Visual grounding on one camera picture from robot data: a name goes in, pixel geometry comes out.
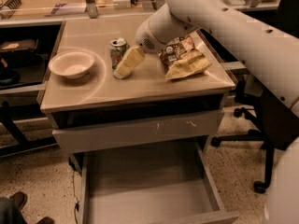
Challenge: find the grey top drawer front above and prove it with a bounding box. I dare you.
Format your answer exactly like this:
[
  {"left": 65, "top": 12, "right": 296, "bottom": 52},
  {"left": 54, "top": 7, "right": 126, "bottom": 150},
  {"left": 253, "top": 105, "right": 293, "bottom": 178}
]
[{"left": 53, "top": 110, "right": 223, "bottom": 154}]

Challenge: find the black table leg frame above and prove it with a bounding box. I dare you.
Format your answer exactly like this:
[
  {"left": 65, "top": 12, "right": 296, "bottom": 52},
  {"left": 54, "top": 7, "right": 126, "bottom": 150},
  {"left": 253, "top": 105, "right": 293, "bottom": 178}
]
[{"left": 0, "top": 101, "right": 57, "bottom": 158}]

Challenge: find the black coiled tool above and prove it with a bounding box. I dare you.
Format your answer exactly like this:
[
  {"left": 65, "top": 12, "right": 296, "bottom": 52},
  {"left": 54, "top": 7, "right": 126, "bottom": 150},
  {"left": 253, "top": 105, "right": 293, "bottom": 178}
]
[{"left": 0, "top": 0, "right": 21, "bottom": 20}]

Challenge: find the brown yellow chip bag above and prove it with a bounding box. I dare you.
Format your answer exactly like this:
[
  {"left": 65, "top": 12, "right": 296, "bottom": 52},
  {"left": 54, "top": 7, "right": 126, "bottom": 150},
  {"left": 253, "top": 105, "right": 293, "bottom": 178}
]
[{"left": 159, "top": 35, "right": 211, "bottom": 80}]

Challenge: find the black office chair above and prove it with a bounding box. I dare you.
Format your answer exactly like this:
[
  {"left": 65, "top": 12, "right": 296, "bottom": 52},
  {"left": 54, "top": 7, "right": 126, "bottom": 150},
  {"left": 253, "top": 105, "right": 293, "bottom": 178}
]
[{"left": 211, "top": 75, "right": 299, "bottom": 193}]

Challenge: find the open grey middle drawer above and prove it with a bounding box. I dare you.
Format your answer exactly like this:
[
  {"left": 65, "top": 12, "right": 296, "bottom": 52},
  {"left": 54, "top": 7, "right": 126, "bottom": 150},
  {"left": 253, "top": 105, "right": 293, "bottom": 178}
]
[{"left": 78, "top": 139, "right": 239, "bottom": 224}]

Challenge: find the white paper bowl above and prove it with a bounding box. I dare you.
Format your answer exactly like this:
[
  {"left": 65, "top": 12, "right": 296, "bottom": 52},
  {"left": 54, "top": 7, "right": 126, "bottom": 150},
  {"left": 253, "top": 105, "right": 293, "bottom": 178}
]
[{"left": 49, "top": 49, "right": 95, "bottom": 79}]

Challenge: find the purple white paper sheet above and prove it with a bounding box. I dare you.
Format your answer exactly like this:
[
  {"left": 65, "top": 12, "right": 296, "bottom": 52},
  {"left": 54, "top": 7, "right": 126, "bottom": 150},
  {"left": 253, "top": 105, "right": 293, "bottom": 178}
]
[{"left": 50, "top": 3, "right": 86, "bottom": 16}]

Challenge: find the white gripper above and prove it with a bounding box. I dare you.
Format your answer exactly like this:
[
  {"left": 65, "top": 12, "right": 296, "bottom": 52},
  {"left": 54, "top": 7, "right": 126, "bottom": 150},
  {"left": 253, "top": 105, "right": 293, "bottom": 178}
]
[{"left": 113, "top": 20, "right": 163, "bottom": 79}]

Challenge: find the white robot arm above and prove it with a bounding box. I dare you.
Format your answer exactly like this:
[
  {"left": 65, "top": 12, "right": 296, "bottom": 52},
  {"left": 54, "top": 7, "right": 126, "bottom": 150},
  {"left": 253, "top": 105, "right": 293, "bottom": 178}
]
[{"left": 135, "top": 0, "right": 299, "bottom": 154}]

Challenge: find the brown shoe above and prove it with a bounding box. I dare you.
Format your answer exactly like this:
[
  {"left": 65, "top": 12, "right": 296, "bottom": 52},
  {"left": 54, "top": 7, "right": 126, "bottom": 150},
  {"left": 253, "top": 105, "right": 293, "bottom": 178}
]
[
  {"left": 9, "top": 191, "right": 27, "bottom": 209},
  {"left": 36, "top": 217, "right": 54, "bottom": 224}
]

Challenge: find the grey drawer cabinet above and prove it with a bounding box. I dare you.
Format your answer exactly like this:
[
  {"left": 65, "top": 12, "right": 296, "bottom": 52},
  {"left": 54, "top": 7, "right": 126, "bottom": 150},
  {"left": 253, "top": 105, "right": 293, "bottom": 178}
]
[{"left": 36, "top": 12, "right": 236, "bottom": 173}]

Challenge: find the green 7up soda can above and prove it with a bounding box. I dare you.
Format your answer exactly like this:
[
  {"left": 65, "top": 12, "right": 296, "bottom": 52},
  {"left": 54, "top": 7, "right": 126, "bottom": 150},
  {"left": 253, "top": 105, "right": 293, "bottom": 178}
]
[{"left": 109, "top": 37, "right": 130, "bottom": 69}]

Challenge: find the black floor cable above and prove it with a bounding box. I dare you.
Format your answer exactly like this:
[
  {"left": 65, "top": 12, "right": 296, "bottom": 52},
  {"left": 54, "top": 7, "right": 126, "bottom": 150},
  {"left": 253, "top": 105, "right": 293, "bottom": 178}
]
[{"left": 67, "top": 157, "right": 80, "bottom": 224}]

